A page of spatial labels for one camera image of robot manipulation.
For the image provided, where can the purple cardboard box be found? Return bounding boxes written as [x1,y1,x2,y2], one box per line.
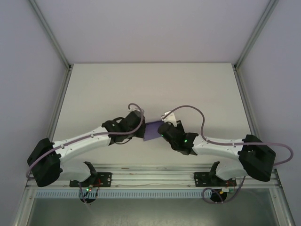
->
[142,120,166,142]

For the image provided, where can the grey metal sheet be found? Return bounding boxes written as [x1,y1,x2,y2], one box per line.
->
[13,187,296,226]

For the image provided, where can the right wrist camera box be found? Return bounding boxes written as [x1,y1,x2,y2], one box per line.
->
[160,111,177,125]

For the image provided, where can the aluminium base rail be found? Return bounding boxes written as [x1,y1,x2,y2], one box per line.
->
[26,164,282,188]

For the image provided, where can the slotted grey cable duct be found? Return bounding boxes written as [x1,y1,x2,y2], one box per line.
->
[34,190,228,199]

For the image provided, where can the aluminium table side rail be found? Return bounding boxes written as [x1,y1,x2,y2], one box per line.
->
[30,67,72,170]
[233,65,282,186]

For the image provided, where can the aluminium frame post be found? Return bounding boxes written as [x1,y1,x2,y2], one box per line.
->
[234,0,279,68]
[29,0,72,69]

